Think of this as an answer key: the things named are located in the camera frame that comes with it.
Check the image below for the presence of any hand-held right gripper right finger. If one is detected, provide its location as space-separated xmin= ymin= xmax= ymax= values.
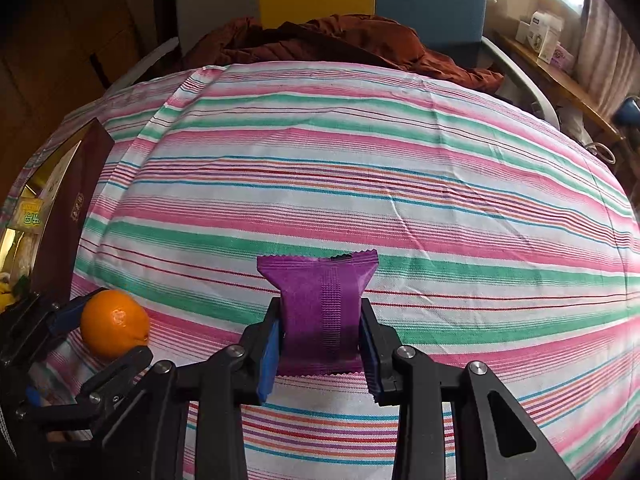
xmin=359 ymin=299 xmax=576 ymax=480

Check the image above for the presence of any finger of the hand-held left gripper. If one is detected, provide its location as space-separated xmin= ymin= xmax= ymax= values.
xmin=15 ymin=346 xmax=153 ymax=431
xmin=0 ymin=292 xmax=83 ymax=367

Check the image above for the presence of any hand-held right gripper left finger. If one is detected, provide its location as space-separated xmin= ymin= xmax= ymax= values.
xmin=100 ymin=299 xmax=281 ymax=480

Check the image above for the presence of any orange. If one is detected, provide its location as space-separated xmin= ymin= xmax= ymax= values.
xmin=80 ymin=288 xmax=151 ymax=360

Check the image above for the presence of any purple snack packet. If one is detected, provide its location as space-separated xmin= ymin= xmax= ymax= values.
xmin=256 ymin=251 xmax=380 ymax=377

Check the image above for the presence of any gold tin box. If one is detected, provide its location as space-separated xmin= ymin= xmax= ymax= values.
xmin=0 ymin=117 xmax=116 ymax=306

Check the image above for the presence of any striped tablecloth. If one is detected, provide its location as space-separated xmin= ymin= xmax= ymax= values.
xmin=0 ymin=62 xmax=640 ymax=480

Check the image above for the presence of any wooden wardrobe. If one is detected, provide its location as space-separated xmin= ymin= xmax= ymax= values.
xmin=0 ymin=0 xmax=173 ymax=201

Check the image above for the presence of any red-brown jacket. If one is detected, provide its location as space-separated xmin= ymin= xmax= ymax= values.
xmin=182 ymin=15 xmax=503 ymax=93

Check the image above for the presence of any wooden side shelf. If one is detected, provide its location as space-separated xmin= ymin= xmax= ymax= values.
xmin=492 ymin=27 xmax=626 ymax=143

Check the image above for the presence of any pink carton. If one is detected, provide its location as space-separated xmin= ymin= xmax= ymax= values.
xmin=547 ymin=45 xmax=576 ymax=73

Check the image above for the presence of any small white carton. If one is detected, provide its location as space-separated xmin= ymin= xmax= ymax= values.
xmin=515 ymin=20 xmax=541 ymax=48

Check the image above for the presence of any patterned curtain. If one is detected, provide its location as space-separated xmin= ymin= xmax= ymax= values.
xmin=572 ymin=0 xmax=640 ymax=121

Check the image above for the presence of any white cable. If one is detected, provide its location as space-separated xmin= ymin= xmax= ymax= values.
xmin=585 ymin=142 xmax=616 ymax=163

